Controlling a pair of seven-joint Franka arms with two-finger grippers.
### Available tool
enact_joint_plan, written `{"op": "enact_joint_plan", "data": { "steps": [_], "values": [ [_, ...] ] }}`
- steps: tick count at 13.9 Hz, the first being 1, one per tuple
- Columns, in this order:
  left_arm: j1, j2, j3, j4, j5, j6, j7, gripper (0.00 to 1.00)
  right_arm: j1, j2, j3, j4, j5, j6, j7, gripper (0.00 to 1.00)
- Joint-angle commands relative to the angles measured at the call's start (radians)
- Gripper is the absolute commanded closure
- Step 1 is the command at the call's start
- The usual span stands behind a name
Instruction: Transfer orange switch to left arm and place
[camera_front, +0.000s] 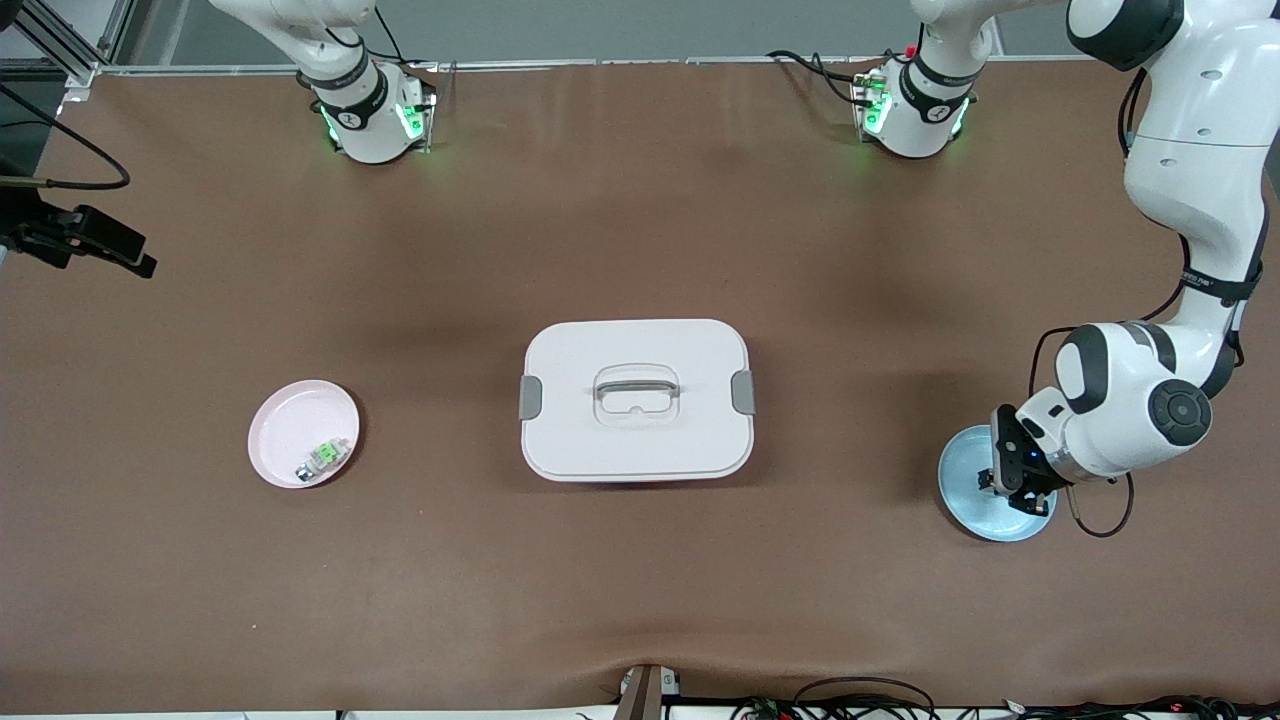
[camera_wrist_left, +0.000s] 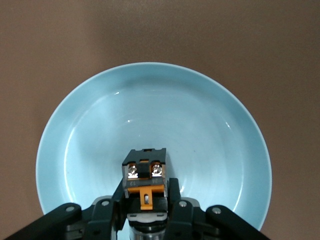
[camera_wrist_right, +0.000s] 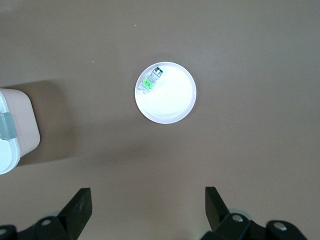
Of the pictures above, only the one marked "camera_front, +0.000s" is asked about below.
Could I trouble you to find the white lidded box grey latches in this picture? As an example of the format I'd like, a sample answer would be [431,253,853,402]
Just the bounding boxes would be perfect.
[518,318,757,484]

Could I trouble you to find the light blue round plate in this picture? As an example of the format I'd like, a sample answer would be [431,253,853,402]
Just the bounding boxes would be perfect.
[937,424,1058,544]

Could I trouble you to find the pink round plate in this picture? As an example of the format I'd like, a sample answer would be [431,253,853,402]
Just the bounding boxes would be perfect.
[247,379,362,490]

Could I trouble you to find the brown table cover mat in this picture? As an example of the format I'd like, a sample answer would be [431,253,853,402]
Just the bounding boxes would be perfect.
[0,58,1280,716]

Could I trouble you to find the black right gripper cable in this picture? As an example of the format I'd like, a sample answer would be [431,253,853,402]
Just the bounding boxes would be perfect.
[0,83,133,192]

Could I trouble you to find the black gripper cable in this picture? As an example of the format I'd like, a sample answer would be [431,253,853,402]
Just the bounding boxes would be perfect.
[1030,68,1261,540]
[0,83,133,192]

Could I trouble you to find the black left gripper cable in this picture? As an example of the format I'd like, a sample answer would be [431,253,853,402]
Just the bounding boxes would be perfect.
[1030,68,1261,540]

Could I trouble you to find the aluminium frame profile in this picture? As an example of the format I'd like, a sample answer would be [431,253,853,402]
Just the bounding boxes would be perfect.
[0,0,136,87]

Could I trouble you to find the black cable bundle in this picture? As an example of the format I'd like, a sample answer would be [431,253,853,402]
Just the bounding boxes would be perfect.
[730,677,1280,720]

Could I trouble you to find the green push-button switch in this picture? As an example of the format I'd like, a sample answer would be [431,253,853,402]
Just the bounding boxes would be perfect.
[295,437,351,483]

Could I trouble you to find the metal bracket post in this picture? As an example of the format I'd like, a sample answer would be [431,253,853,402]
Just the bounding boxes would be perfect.
[613,663,683,720]

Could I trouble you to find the black arm base cable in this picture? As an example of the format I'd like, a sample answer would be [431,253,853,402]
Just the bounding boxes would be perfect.
[766,48,881,107]

